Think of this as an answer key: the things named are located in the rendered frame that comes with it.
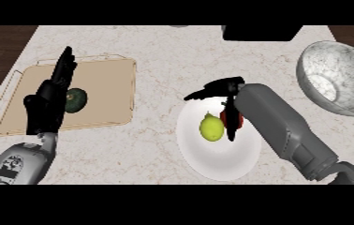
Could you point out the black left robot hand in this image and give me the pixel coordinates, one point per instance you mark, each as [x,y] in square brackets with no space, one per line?
[44,105]

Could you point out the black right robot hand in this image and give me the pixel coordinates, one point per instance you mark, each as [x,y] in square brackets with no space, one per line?
[228,88]

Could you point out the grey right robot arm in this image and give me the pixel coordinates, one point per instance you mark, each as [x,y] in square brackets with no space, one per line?
[283,128]

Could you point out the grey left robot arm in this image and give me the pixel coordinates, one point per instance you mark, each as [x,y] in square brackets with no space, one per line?
[23,161]

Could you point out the yellow-green pear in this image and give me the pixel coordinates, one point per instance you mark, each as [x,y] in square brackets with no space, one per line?
[211,127]

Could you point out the white plate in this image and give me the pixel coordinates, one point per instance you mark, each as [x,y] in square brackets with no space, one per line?
[215,150]

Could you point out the white marble bowl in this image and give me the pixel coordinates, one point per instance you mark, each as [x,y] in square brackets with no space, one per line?
[329,75]

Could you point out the dark green avocado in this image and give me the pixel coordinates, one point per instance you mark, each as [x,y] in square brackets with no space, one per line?
[76,100]

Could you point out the red fruit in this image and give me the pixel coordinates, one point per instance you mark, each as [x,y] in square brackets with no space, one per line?
[240,121]

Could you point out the beige tray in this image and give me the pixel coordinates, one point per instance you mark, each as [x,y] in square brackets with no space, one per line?
[95,88]

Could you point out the black appliance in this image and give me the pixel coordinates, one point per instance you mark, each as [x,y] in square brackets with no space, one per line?
[259,32]

